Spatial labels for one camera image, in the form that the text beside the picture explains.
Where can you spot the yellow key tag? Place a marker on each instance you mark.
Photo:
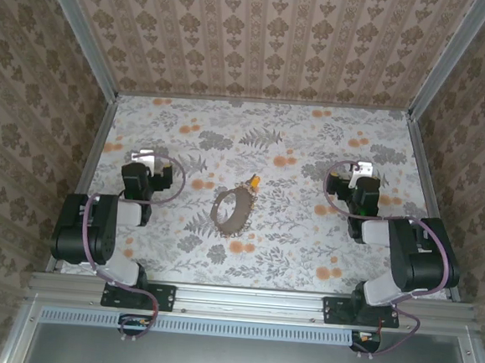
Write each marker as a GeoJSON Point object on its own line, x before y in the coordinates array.
{"type": "Point", "coordinates": [254, 182]}

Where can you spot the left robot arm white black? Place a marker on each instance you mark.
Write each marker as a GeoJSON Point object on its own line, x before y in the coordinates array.
{"type": "Point", "coordinates": [75, 227]}

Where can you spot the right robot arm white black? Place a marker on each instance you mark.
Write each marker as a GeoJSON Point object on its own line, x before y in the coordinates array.
{"type": "Point", "coordinates": [421, 263]}

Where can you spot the floral patterned table cover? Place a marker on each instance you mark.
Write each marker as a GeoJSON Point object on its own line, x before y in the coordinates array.
{"type": "Point", "coordinates": [303, 258]}

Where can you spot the grey metal sheet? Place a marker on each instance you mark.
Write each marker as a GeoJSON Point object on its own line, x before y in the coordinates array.
{"type": "Point", "coordinates": [232, 361]}

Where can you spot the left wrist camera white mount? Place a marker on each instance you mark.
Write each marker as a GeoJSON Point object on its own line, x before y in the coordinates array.
{"type": "Point", "coordinates": [143, 157]}

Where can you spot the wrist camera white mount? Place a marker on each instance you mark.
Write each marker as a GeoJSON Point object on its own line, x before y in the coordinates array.
{"type": "Point", "coordinates": [362, 170]}
{"type": "Point", "coordinates": [143, 157]}

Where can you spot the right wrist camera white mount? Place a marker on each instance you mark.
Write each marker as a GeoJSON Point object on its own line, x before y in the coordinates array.
{"type": "Point", "coordinates": [362, 170]}

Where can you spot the aluminium table side rail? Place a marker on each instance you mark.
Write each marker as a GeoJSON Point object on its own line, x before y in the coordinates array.
{"type": "Point", "coordinates": [99, 136]}
{"type": "Point", "coordinates": [421, 162]}

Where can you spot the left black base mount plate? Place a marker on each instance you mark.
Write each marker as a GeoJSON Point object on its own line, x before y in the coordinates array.
{"type": "Point", "coordinates": [166, 297]}

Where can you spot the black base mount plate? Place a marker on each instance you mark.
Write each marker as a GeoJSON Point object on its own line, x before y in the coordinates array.
{"type": "Point", "coordinates": [335, 311]}
{"type": "Point", "coordinates": [166, 297]}

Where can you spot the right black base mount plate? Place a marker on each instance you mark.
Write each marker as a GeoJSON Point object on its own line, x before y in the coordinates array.
{"type": "Point", "coordinates": [335, 311]}

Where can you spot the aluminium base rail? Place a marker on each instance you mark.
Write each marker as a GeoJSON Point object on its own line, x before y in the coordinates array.
{"type": "Point", "coordinates": [250, 300]}

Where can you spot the aluminium frame post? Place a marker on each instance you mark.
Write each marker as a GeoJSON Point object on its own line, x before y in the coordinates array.
{"type": "Point", "coordinates": [85, 39]}
{"type": "Point", "coordinates": [449, 59]}

